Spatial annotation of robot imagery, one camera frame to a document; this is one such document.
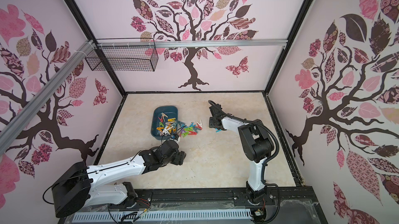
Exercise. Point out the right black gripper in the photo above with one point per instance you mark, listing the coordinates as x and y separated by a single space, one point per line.
215 122

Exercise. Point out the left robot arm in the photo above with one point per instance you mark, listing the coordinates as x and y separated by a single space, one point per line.
82 186

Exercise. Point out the dark teal storage box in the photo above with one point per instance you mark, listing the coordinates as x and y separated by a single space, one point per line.
160 129

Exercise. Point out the back aluminium rail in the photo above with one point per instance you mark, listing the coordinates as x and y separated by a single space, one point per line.
195 44

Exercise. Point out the white slotted cable duct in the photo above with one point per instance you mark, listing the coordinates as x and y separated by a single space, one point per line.
160 216

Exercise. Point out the white clothespin top pile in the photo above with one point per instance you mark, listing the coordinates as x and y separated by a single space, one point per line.
199 124

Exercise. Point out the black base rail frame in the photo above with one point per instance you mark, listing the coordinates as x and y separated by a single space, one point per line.
285 205

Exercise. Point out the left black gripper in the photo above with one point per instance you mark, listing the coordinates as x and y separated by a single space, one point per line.
180 158

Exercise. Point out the aluminium rail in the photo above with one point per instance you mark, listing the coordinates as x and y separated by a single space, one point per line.
17 124
195 44

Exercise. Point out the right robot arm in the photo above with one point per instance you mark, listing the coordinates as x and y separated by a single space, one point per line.
259 145

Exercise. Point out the black wire basket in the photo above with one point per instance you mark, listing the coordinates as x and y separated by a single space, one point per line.
123 54

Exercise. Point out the left aluminium rail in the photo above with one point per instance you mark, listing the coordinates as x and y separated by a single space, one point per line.
17 124

